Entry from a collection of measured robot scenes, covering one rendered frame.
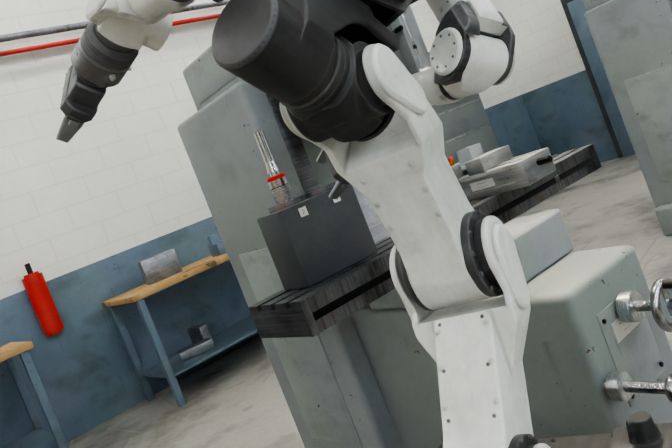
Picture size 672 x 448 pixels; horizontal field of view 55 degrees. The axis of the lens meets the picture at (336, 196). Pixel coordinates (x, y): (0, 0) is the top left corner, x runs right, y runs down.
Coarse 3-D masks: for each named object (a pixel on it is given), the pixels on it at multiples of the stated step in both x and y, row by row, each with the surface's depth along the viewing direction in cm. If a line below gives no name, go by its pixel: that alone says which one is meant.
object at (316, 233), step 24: (312, 192) 157; (264, 216) 154; (288, 216) 149; (312, 216) 152; (336, 216) 156; (360, 216) 159; (288, 240) 148; (312, 240) 151; (336, 240) 154; (360, 240) 158; (288, 264) 152; (312, 264) 150; (336, 264) 153; (288, 288) 156
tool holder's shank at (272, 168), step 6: (258, 132) 154; (258, 138) 154; (264, 138) 154; (258, 144) 154; (264, 144) 154; (264, 150) 154; (270, 150) 155; (264, 156) 154; (270, 156) 154; (270, 162) 154; (270, 168) 154; (276, 168) 154; (270, 174) 155; (276, 174) 154
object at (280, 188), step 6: (276, 180) 153; (282, 180) 154; (270, 186) 154; (276, 186) 153; (282, 186) 153; (288, 186) 154; (276, 192) 153; (282, 192) 153; (288, 192) 154; (276, 198) 154; (282, 198) 153; (288, 198) 154; (276, 204) 155
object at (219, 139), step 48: (240, 96) 195; (192, 144) 228; (240, 144) 204; (288, 144) 200; (240, 192) 214; (240, 240) 224; (336, 336) 199; (288, 384) 232; (336, 384) 206; (336, 432) 216; (384, 432) 201
